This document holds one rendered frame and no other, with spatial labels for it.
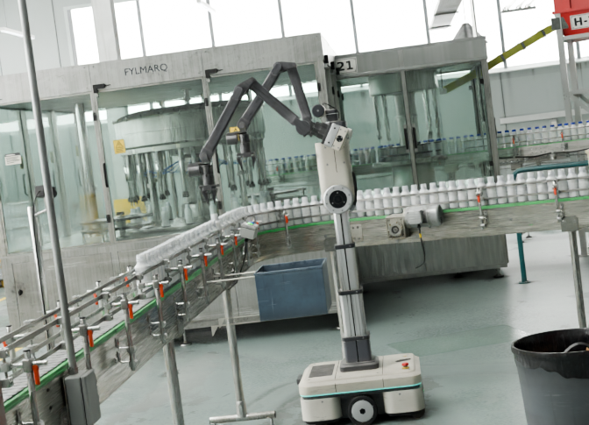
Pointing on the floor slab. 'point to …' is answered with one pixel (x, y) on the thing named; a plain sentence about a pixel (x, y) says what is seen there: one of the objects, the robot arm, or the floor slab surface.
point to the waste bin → (554, 376)
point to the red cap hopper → (572, 1)
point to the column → (104, 22)
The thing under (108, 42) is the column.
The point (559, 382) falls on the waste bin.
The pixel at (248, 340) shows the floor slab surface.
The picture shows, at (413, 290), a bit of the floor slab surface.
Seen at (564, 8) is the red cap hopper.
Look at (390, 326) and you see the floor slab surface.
